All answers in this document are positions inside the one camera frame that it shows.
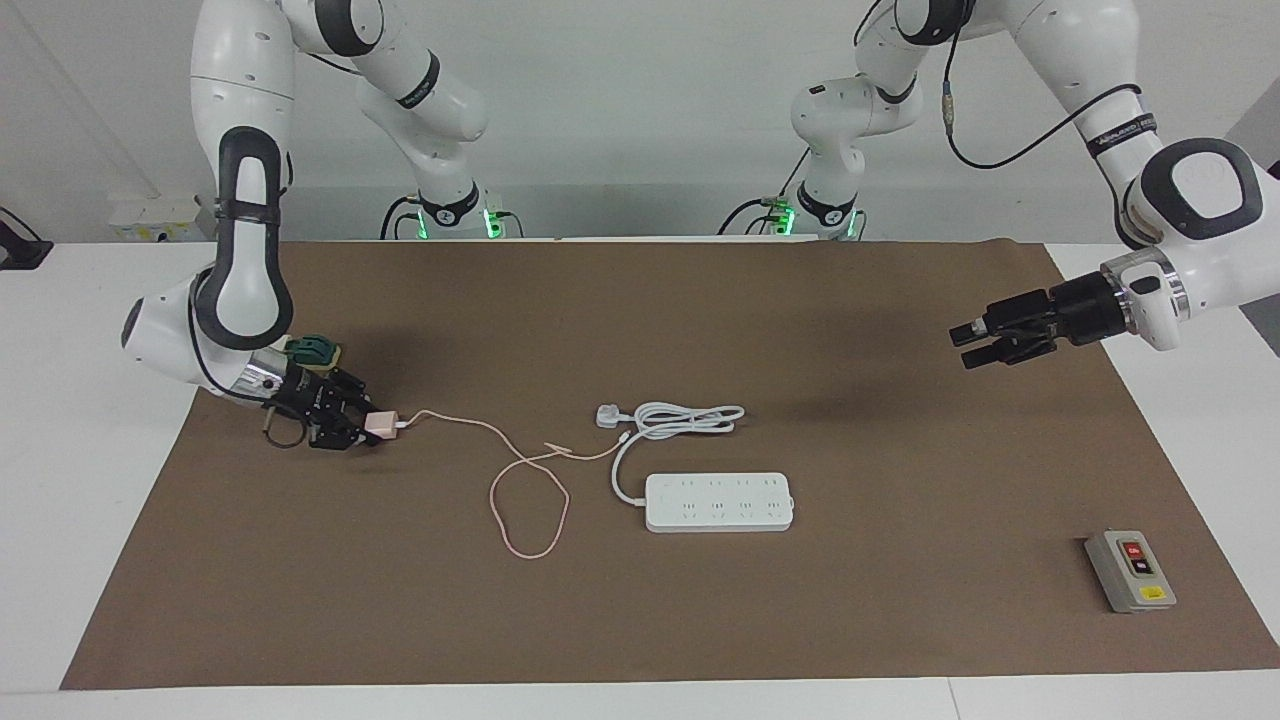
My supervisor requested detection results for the pink charging cable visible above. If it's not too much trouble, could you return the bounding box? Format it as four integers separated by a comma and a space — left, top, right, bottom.
398, 408, 633, 561

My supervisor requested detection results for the white power strip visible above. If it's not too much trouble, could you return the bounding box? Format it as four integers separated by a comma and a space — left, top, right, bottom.
645, 473, 796, 533

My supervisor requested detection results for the brown table mat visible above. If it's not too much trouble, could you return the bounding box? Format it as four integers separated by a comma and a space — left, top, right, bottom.
60, 238, 1280, 691

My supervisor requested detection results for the black clamp stand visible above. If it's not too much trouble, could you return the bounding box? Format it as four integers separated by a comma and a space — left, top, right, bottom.
0, 207, 53, 271

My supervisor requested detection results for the green knife switch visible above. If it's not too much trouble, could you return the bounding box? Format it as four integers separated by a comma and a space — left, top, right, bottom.
285, 334, 347, 370

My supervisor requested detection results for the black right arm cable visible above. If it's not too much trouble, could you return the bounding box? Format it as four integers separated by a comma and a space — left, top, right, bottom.
186, 290, 306, 449

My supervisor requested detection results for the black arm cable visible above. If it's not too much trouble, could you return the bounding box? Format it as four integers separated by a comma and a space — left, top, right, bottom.
186, 290, 306, 449
855, 0, 1146, 171

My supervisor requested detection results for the black base cable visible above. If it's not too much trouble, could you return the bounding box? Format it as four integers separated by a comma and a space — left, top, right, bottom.
716, 198, 796, 237
380, 195, 421, 241

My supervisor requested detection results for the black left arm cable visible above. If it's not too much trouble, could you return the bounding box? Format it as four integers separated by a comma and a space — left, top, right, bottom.
855, 0, 1146, 171

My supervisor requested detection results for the grey push-button switch box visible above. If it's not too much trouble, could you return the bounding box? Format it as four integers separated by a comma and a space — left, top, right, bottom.
1085, 530, 1178, 614

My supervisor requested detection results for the white power strip cord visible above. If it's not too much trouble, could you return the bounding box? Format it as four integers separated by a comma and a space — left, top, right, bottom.
596, 402, 747, 506

